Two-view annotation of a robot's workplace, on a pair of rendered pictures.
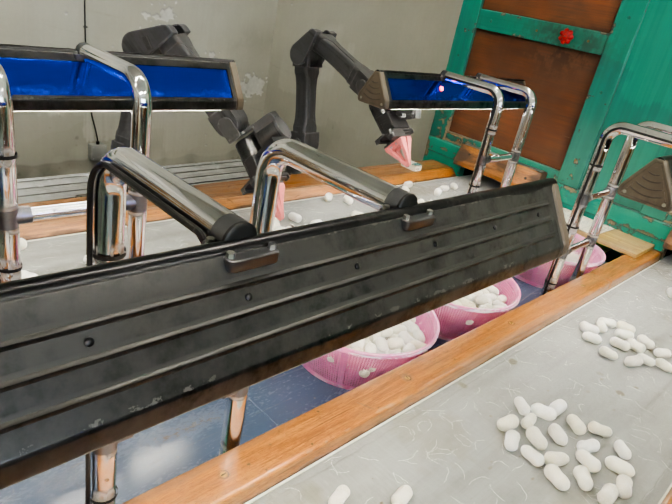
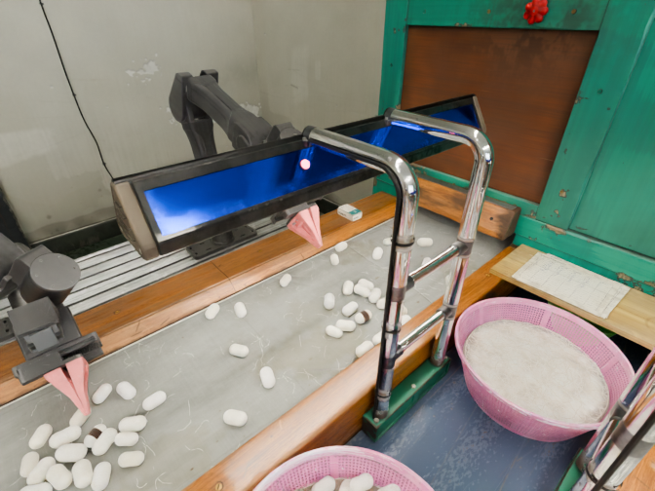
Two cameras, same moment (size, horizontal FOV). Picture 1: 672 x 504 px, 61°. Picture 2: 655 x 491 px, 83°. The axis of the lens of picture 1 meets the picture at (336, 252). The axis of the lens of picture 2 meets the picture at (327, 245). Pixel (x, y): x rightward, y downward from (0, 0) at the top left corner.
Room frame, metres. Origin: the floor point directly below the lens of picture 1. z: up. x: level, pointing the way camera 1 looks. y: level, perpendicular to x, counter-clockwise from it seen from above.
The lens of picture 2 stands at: (0.93, -0.24, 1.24)
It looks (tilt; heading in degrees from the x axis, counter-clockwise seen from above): 33 degrees down; 8
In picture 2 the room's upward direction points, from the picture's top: straight up
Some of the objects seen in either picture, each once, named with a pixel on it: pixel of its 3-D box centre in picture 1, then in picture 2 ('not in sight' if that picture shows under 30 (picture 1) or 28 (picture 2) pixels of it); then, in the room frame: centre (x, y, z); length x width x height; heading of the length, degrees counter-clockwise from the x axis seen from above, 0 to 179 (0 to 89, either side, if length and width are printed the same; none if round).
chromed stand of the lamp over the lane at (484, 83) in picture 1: (463, 171); (383, 275); (1.39, -0.27, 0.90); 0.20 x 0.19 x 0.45; 139
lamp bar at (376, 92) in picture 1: (457, 90); (353, 147); (1.45, -0.21, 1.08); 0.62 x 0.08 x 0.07; 139
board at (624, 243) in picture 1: (586, 227); (587, 292); (1.56, -0.68, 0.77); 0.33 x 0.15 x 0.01; 49
